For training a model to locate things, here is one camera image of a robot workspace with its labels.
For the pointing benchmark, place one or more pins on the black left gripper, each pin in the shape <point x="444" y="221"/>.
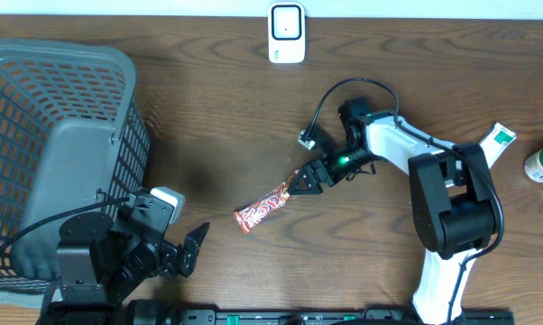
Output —
<point x="169" y="258"/>

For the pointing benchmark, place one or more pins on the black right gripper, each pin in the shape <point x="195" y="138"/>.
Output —
<point x="309" y="175"/>

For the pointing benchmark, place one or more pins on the red chocolate bar wrapper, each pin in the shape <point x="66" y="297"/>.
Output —
<point x="250" y="216"/>

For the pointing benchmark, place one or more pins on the white green box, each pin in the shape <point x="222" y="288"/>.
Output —
<point x="495" y="142"/>

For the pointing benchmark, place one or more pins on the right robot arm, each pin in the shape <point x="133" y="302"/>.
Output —
<point x="454" y="207"/>

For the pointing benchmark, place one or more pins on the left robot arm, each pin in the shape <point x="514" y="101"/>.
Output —
<point x="104" y="258"/>

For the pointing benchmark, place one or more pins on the grey plastic shopping basket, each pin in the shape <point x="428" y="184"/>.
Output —
<point x="71" y="136"/>

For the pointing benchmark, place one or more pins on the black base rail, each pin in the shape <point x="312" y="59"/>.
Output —
<point x="298" y="317"/>

